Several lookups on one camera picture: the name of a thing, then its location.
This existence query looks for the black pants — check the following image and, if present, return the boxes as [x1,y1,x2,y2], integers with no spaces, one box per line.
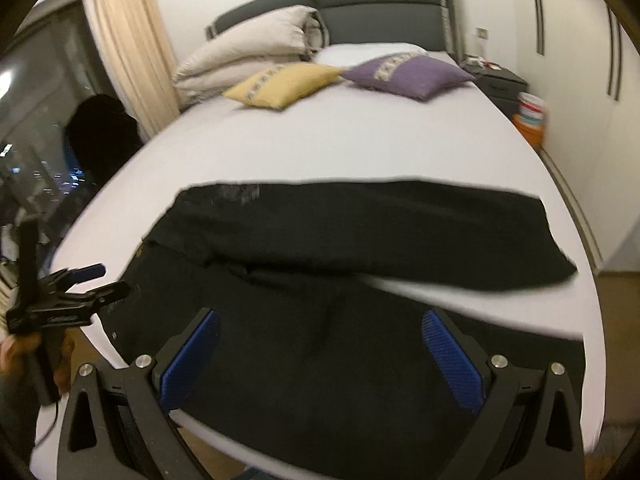
[101,181,576,479]

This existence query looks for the person left hand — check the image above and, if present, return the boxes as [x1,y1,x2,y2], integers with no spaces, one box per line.
[1,333,75,394]

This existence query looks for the beige curtain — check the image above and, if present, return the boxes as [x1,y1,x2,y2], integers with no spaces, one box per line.
[82,0,182,141]

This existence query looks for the yellow cushion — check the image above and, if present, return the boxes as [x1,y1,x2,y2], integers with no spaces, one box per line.
[222,62,342,110]

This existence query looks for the folded beige duvet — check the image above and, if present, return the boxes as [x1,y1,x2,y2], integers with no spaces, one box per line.
[171,4,330,101]

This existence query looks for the orange bucket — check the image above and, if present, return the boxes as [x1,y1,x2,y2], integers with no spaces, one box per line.
[512,114,544,150]

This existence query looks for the white bed mattress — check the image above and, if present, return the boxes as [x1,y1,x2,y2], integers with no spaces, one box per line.
[52,84,606,450]

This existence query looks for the striped white bucket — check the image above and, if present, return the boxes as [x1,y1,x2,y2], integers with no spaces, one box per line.
[518,92,546,130]

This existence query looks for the dark bedside table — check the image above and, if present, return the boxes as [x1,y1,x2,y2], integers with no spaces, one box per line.
[461,61,528,119]

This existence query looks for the white pillow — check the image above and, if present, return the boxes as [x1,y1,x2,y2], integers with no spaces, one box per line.
[314,42,427,68]

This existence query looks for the purple cushion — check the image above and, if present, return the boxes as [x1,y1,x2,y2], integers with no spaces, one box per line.
[341,52,474,101]

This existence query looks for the white wardrobe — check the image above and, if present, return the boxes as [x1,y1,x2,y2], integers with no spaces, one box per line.
[514,0,639,273]

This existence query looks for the dark grey headboard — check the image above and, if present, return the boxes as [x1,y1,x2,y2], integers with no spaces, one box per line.
[205,0,464,62]

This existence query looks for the wall socket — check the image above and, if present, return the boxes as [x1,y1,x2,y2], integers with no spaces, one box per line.
[476,27,488,40]

